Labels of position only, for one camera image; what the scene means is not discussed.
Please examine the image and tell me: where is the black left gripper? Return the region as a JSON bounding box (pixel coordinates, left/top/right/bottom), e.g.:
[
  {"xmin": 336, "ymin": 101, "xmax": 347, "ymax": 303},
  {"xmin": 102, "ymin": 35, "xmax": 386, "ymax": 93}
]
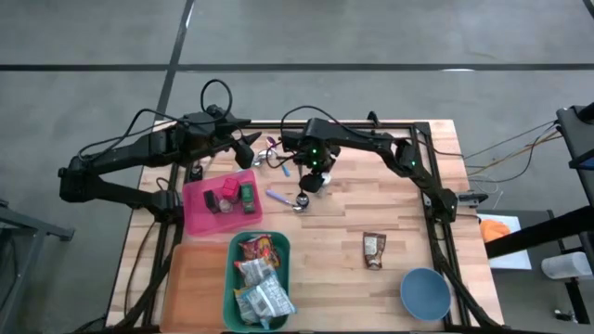
[{"xmin": 178, "ymin": 104, "xmax": 264, "ymax": 171}]

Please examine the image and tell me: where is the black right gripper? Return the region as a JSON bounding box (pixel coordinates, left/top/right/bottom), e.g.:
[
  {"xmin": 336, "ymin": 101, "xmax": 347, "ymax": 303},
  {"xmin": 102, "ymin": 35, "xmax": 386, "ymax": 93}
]
[{"xmin": 280, "ymin": 129, "xmax": 342, "ymax": 195}]

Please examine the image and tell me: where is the lilac handled spoon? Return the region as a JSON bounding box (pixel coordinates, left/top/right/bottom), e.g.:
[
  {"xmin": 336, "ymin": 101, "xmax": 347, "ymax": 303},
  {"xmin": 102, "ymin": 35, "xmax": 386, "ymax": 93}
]
[{"xmin": 265, "ymin": 187, "xmax": 303, "ymax": 214}]

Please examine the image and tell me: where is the pink cube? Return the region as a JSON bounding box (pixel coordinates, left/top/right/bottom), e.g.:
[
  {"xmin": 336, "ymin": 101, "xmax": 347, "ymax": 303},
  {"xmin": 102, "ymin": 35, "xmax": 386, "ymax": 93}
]
[{"xmin": 221, "ymin": 176, "xmax": 241, "ymax": 204}]

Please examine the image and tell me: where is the green-lidded spice jar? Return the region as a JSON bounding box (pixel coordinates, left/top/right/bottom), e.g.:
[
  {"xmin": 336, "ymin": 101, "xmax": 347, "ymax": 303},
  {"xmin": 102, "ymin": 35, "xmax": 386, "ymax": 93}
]
[{"xmin": 239, "ymin": 182, "xmax": 257, "ymax": 215}]

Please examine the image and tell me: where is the dark green tin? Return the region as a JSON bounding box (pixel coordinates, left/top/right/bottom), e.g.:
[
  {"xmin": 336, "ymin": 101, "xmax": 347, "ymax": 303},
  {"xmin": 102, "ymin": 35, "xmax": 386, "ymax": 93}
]
[{"xmin": 202, "ymin": 188, "xmax": 222, "ymax": 215}]

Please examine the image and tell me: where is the pink plastic tray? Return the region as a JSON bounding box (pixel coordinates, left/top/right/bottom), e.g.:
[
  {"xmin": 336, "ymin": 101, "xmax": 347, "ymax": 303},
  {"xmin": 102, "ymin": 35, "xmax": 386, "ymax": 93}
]
[{"xmin": 182, "ymin": 168, "xmax": 265, "ymax": 238}]

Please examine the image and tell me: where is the red yellow chips bag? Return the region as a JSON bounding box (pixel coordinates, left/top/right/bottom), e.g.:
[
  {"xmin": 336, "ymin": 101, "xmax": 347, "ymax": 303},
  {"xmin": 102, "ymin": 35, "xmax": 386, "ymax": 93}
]
[{"xmin": 237, "ymin": 234, "xmax": 282, "ymax": 269}]

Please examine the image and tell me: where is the clear plastic-wrapped packet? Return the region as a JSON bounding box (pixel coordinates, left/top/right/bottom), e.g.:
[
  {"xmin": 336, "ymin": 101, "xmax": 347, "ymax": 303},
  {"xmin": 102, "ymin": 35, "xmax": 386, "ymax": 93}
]
[{"xmin": 248, "ymin": 271, "xmax": 298, "ymax": 321}]

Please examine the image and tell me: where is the clear yellow-edged snack packet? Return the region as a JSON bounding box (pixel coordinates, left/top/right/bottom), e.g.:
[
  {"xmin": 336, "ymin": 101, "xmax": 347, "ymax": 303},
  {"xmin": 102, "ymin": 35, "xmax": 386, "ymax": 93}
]
[{"xmin": 233, "ymin": 286, "xmax": 270, "ymax": 331}]

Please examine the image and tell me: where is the iridescent spoon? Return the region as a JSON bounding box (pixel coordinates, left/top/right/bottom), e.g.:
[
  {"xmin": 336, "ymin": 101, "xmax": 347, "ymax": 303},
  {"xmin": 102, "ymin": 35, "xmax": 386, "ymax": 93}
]
[{"xmin": 265, "ymin": 135, "xmax": 292, "ymax": 179}]

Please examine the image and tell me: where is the silver metal spoon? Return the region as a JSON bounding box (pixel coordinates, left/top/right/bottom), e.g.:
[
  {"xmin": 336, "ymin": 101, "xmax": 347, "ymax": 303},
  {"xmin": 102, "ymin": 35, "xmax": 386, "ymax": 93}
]
[{"xmin": 190, "ymin": 156, "xmax": 217, "ymax": 183}]

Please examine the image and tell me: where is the brown sauce pouch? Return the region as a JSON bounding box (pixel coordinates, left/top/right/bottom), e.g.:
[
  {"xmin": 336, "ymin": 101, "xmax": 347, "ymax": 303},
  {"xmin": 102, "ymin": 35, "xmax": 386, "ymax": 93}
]
[{"xmin": 362, "ymin": 232, "xmax": 387, "ymax": 272}]

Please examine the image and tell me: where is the teal plastic bin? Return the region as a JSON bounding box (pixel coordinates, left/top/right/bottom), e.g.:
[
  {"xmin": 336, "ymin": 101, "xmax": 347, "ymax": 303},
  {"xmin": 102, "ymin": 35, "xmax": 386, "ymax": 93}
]
[{"xmin": 221, "ymin": 230, "xmax": 291, "ymax": 334}]

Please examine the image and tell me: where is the orange plastic tray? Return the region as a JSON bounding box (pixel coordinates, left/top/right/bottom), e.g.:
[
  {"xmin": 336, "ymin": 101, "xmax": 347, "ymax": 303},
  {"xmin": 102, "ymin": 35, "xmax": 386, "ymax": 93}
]
[{"xmin": 160, "ymin": 243, "xmax": 231, "ymax": 334}]

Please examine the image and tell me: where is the black table clamp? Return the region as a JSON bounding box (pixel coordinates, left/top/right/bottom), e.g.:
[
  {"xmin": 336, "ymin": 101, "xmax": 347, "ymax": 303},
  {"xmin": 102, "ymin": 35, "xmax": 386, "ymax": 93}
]
[{"xmin": 457, "ymin": 192, "xmax": 489, "ymax": 208}]

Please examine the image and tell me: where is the blue bowl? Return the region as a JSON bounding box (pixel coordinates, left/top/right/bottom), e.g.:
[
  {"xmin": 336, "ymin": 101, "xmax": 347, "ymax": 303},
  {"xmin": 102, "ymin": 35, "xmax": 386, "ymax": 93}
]
[{"xmin": 399, "ymin": 266, "xmax": 452, "ymax": 322}]

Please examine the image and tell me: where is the orange cloth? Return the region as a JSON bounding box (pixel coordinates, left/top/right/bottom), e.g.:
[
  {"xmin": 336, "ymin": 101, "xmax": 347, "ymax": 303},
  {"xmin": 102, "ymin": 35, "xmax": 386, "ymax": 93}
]
[{"xmin": 479, "ymin": 218, "xmax": 512, "ymax": 244}]

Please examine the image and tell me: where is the grey metal table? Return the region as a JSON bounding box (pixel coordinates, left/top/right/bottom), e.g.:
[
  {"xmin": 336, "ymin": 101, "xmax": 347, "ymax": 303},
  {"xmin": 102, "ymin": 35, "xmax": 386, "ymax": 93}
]
[{"xmin": 0, "ymin": 198, "xmax": 75, "ymax": 334}]

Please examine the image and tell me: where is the white paper sheet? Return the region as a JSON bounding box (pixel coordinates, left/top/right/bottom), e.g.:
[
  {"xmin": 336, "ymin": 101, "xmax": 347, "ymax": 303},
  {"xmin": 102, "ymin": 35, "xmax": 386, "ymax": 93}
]
[{"xmin": 476, "ymin": 212, "xmax": 534, "ymax": 271}]

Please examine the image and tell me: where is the black diagonal beam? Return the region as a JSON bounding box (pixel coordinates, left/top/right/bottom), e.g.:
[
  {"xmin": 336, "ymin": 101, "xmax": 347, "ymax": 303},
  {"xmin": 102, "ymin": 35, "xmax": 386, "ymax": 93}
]
[{"xmin": 484, "ymin": 205, "xmax": 594, "ymax": 260}]

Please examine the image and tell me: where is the black equipment cart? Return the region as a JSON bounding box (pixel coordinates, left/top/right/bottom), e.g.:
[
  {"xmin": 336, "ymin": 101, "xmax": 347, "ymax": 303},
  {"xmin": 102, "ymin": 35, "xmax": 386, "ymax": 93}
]
[{"xmin": 555, "ymin": 101, "xmax": 594, "ymax": 208}]

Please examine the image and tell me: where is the black stand leg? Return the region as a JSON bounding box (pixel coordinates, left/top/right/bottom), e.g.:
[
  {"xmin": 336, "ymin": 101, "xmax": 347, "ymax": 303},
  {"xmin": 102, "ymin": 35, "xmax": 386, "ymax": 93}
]
[{"xmin": 563, "ymin": 277, "xmax": 593, "ymax": 326}]

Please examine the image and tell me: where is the black aluminium table frame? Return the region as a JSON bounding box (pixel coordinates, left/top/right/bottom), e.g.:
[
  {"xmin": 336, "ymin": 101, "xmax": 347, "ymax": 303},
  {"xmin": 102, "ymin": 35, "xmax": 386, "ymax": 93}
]
[{"xmin": 109, "ymin": 110, "xmax": 505, "ymax": 334}]

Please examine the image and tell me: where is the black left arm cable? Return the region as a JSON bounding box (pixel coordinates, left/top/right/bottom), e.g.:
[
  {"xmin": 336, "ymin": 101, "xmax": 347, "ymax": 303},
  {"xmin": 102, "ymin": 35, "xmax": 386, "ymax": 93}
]
[{"xmin": 76, "ymin": 78, "xmax": 236, "ymax": 161}]

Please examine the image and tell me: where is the black braided cable sleeve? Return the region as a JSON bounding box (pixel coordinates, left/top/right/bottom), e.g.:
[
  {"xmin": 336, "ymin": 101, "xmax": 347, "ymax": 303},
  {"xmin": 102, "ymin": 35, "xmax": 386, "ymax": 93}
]
[
  {"xmin": 113, "ymin": 217, "xmax": 182, "ymax": 331},
  {"xmin": 425, "ymin": 217, "xmax": 500, "ymax": 331}
]

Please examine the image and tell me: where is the black and yellow cable bundle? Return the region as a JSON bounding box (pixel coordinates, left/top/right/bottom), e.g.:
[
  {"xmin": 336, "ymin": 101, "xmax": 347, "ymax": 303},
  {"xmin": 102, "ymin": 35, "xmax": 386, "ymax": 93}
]
[{"xmin": 463, "ymin": 119, "xmax": 562, "ymax": 185}]

